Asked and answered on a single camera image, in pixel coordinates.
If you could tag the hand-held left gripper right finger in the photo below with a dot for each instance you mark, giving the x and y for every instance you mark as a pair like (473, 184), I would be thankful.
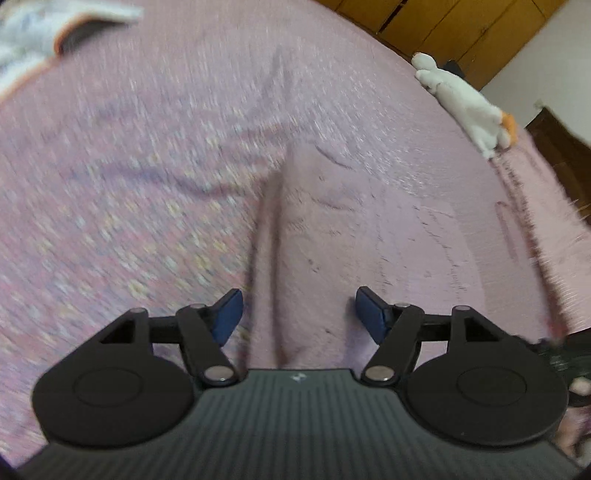
(371, 314)

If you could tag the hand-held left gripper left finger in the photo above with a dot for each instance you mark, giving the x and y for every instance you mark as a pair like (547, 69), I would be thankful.
(228, 317)

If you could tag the pink fluffy towel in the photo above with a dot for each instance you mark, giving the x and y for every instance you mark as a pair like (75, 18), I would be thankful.
(369, 240)

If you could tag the pink ruffled quilt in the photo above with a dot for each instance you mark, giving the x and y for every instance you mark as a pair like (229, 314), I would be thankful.
(549, 198)

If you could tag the floral purple bedspread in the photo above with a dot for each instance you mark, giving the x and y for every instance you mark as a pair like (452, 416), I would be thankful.
(161, 161)

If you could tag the dark wooden headboard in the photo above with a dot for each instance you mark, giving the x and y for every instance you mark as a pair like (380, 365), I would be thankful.
(565, 147)

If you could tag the white and orange plush toy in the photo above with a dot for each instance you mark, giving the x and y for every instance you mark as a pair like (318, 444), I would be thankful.
(466, 104)

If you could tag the wooden wardrobe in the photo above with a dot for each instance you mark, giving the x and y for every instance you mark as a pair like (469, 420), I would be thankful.
(443, 32)

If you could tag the white cloth with orange trim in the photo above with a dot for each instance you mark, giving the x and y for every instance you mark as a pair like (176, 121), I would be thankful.
(37, 32)

